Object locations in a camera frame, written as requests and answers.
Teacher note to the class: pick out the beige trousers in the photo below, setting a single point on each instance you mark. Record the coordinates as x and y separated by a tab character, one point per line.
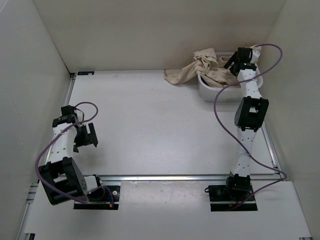
208	65

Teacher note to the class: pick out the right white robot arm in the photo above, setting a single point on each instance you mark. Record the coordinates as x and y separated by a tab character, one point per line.
248	119

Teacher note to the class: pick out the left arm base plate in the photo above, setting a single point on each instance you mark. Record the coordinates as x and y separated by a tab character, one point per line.
105	198

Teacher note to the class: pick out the aluminium frame rail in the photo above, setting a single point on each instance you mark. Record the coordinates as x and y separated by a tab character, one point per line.
263	151
21	235
165	178

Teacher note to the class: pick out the front aluminium frame rail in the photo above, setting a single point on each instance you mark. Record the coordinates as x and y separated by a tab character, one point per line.
165	178

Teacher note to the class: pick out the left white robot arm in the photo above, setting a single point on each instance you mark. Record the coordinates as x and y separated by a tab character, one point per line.
61	178

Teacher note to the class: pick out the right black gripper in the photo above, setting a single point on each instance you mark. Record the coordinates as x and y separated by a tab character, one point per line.
231	60

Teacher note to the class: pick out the right aluminium frame rail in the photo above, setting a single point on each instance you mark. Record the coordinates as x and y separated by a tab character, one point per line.
263	151

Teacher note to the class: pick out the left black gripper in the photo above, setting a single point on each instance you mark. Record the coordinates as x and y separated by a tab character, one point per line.
89	138

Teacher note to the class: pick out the white plastic basket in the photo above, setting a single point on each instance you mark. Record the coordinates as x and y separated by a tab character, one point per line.
212	93

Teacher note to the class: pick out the left aluminium frame rail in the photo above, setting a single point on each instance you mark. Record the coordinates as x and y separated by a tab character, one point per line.
21	235

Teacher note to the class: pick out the blue corner label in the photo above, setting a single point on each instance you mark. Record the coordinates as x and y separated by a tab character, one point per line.
85	73

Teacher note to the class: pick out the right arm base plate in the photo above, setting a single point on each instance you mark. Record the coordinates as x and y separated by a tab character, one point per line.
222	200

